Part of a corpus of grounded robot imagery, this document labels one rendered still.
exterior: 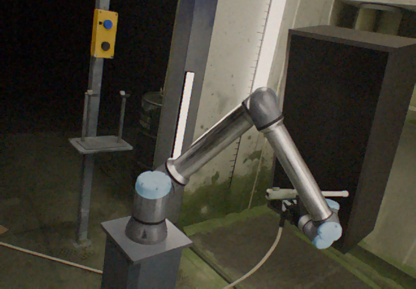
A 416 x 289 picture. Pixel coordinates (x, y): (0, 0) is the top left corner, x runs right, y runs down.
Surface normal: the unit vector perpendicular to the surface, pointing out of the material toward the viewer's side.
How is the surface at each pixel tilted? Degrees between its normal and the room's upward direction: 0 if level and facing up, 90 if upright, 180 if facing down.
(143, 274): 90
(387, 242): 57
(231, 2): 90
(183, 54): 90
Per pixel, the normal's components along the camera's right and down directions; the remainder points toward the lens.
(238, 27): 0.64, 0.33
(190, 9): -0.75, 0.06
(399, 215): -0.53, -0.46
